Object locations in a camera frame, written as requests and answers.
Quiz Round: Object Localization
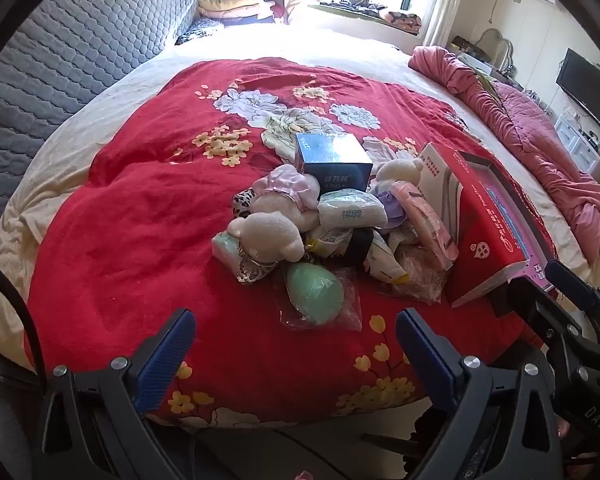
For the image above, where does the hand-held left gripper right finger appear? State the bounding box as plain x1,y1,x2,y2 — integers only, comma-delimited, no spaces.
396,308,563,480

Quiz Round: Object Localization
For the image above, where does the clear bag with beige item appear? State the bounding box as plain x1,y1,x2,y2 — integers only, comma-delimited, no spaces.
394,244,449,304

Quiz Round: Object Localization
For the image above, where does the black television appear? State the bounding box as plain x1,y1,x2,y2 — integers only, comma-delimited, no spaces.
555,49,600,134

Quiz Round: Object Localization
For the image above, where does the yellow folded blanket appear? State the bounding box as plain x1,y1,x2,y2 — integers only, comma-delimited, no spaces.
198,0,263,12

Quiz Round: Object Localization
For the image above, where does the pink satin scrunchie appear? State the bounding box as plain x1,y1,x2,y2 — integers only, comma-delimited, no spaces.
252,166,322,211

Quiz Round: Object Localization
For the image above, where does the ornate framed mirror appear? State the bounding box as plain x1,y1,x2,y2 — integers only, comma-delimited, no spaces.
474,27,515,70

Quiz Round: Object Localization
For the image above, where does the dark patterned pillow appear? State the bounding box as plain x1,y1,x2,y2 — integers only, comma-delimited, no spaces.
175,17,227,47

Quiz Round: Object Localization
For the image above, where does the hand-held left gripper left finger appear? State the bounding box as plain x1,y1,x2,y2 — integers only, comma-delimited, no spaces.
32,308,198,480

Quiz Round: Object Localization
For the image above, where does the purple cloth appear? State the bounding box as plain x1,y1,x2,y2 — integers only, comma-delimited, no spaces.
377,191,407,229

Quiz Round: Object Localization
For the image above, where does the orange patterned cushion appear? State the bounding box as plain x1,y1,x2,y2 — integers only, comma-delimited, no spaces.
384,10,424,36

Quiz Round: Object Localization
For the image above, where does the black round item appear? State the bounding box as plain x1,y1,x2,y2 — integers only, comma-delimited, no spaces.
340,229,377,269

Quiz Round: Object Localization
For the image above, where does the cream plush bear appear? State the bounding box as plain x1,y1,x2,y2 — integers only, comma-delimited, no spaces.
227,211,307,264
252,192,322,232
374,157,425,196

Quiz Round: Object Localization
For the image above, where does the green egg sponge in bag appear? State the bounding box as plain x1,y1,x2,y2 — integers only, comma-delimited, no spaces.
279,261,364,332

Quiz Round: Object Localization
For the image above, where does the cluttered dressing table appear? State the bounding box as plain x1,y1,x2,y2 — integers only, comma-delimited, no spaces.
450,35,527,92

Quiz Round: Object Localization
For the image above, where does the pink packet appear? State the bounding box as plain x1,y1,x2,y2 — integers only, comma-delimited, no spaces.
390,182,459,272

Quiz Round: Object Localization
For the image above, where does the red floral blanket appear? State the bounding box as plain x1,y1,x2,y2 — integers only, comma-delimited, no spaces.
27,57,556,428

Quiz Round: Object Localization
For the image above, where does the pile of folded clothes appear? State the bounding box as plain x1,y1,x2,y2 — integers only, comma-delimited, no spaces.
257,0,293,23

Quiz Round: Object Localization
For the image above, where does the grey quilted headboard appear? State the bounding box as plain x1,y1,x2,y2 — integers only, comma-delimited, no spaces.
0,0,202,250

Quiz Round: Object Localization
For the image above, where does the pile of dark clothes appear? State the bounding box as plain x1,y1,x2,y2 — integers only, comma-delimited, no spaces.
319,0,388,20

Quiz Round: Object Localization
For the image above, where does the black cable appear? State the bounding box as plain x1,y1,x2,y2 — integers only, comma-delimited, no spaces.
0,254,48,393

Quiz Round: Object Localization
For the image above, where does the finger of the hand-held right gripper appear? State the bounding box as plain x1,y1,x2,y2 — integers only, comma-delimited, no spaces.
491,276,597,382
545,259,600,356

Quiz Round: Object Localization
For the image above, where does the pink quilt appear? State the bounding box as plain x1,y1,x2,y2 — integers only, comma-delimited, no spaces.
407,45,600,265

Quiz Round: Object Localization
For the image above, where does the red gift box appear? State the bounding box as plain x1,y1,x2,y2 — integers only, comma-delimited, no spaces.
419,142,557,309

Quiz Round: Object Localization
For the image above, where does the leopard print scrunchie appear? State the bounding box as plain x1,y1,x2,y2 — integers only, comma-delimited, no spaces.
231,186,257,219

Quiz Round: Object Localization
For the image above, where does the dark square box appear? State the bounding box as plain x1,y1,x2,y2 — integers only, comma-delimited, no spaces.
294,132,374,194

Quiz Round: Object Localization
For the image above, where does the white cabinet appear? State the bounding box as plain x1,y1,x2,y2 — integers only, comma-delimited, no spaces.
552,112,600,174

